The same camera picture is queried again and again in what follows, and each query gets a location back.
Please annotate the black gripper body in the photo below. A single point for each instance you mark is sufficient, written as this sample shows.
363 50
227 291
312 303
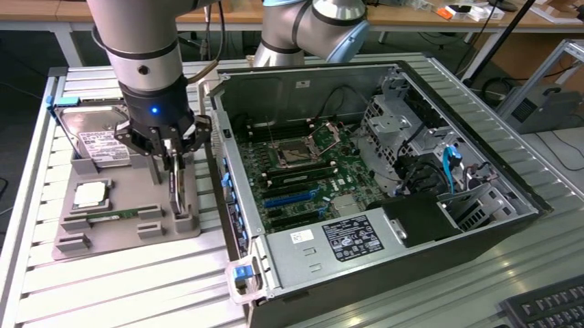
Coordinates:
157 102

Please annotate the graphics card with black cooler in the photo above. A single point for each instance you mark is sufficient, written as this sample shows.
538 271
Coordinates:
180 191

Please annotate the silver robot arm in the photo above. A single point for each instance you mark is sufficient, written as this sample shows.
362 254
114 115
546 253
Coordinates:
137 41

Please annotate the hard disk with blue carrier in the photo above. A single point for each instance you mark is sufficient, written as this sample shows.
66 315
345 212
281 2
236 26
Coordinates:
88 119

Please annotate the thin locking lever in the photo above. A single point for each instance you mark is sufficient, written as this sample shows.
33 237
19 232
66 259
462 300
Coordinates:
272 131

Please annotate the grey parts rack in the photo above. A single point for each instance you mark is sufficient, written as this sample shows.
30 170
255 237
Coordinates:
128 198

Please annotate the silver CPU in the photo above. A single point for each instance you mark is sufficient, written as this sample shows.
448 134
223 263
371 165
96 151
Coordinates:
92 194

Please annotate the CPU socket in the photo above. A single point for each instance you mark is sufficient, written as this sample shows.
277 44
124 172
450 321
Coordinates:
292 155

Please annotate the green RAM stick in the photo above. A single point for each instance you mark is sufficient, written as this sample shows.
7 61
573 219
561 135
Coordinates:
114 216
301 177

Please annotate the black expansion slot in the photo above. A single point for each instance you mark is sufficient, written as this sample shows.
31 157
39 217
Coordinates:
297 219
287 192

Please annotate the blue expansion slot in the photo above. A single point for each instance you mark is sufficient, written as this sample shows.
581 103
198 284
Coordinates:
289 200

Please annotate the silver socket cover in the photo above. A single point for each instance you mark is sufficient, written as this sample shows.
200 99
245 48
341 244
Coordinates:
332 140

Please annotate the green motherboard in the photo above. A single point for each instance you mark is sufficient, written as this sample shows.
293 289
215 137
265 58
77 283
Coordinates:
352 171

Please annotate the silver chipset heatsink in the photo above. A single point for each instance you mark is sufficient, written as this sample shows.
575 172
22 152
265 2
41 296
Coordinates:
348 206

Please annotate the wooden desk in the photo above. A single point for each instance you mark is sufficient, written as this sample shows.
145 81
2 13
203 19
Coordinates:
27 10

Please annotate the silver disk bay cage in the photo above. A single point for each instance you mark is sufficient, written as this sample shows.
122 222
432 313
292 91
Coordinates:
392 136

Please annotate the grey power supply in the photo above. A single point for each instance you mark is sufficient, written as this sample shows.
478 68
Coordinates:
297 263

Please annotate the black plastic shroud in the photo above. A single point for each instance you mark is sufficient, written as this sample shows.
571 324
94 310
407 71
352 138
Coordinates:
420 222

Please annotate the black open PC case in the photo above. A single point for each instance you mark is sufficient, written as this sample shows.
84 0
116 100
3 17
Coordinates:
320 304

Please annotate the white orange box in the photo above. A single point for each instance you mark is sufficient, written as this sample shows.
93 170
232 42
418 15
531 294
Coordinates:
446 14

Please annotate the black tripod pole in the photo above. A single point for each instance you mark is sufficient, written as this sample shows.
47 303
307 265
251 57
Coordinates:
502 37

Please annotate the white flat box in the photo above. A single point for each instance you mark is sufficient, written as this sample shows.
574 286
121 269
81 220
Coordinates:
488 14

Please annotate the grey equipment box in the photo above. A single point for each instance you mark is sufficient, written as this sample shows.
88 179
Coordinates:
547 112

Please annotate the black round stand base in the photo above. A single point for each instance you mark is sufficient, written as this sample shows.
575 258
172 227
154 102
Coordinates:
502 4

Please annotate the white papers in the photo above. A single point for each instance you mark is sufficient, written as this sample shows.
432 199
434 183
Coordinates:
562 17

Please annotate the black keyboard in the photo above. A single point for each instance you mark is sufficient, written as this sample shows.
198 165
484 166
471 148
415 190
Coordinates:
547 304

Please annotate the aluminium profile frame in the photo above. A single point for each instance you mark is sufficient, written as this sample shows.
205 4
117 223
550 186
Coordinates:
574 48

